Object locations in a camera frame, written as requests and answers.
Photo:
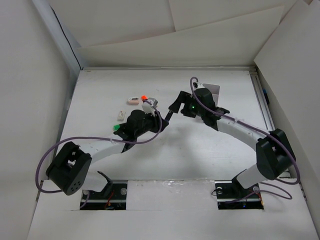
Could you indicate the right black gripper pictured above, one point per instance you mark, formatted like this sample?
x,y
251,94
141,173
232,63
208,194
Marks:
x,y
184,97

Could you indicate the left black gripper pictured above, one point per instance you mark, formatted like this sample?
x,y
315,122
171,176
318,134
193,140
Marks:
x,y
156,121

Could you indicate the purple highlighter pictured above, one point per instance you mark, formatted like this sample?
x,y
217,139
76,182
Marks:
x,y
168,116

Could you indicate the green highlighter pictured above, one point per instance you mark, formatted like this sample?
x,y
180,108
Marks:
x,y
115,127

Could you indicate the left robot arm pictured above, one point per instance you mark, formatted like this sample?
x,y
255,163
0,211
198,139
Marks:
x,y
70,167

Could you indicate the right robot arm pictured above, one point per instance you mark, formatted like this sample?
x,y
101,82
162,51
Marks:
x,y
273,152

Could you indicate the pink white eraser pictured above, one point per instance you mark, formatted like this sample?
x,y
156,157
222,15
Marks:
x,y
133,101

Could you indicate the white small eraser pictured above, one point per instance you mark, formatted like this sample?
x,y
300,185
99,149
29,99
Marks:
x,y
121,116

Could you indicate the white divided paper container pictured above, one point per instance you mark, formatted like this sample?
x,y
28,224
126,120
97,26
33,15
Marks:
x,y
215,91

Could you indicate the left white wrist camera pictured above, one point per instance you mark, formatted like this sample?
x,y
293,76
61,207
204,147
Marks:
x,y
149,106

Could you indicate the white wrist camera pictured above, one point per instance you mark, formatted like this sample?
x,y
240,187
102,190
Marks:
x,y
197,85
149,106

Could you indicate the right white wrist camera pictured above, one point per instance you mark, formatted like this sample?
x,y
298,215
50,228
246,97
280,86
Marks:
x,y
197,85

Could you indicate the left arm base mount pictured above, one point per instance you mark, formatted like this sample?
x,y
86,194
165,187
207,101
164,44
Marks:
x,y
100,192

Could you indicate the aluminium frame rail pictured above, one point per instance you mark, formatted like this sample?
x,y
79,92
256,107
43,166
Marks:
x,y
262,102

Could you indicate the blue object on rail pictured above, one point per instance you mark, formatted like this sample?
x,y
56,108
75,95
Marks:
x,y
266,96

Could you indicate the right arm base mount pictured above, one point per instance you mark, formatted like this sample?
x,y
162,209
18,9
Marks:
x,y
242,192

